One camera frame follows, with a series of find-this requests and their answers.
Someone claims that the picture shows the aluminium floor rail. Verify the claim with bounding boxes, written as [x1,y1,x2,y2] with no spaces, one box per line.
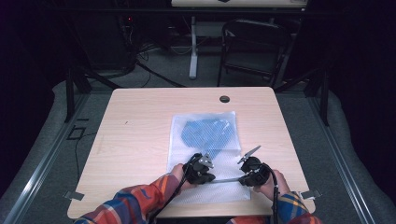
[306,95,378,224]
[0,92,92,224]

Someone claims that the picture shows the thick black floor cable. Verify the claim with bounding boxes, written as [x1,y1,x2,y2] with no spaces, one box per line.
[134,60,186,89]

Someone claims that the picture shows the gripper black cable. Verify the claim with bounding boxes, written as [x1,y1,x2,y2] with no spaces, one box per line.
[148,152,204,224]
[263,163,280,224]

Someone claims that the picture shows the black folding chair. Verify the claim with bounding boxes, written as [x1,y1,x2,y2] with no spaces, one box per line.
[217,18,294,90]

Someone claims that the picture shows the blue cloth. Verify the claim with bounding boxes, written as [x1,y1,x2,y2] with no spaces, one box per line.
[180,118,236,161]

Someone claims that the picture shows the thin black floor cable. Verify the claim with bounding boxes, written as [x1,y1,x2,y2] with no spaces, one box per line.
[74,132,98,185]

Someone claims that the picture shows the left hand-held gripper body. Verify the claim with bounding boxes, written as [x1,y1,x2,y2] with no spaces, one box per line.
[182,152,217,186]

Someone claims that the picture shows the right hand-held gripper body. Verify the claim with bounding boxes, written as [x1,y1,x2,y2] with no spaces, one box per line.
[236,145,273,188]

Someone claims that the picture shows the grey tape piece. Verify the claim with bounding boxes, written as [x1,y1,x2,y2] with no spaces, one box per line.
[300,188,322,201]
[63,190,86,202]

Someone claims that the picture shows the white desk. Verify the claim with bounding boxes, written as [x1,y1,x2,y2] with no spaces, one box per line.
[170,0,308,80]

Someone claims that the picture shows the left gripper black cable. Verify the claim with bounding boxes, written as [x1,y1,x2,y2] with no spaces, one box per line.
[148,152,204,224]

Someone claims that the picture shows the black metal stand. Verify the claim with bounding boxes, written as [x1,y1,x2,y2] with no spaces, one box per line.
[64,63,122,123]
[274,63,332,127]

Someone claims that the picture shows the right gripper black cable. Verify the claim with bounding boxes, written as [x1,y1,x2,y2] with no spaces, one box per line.
[263,163,280,224]

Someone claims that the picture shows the black equipment rack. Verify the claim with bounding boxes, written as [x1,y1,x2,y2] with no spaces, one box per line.
[73,12,138,72]

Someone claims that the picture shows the person's right hand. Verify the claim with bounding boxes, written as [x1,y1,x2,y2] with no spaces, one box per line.
[252,169,291,202]

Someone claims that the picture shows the person's left hand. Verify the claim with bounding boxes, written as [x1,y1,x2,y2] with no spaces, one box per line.
[170,163,196,191]

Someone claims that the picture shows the white mesh laundry bag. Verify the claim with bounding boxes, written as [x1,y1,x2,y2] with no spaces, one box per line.
[166,110,253,205]

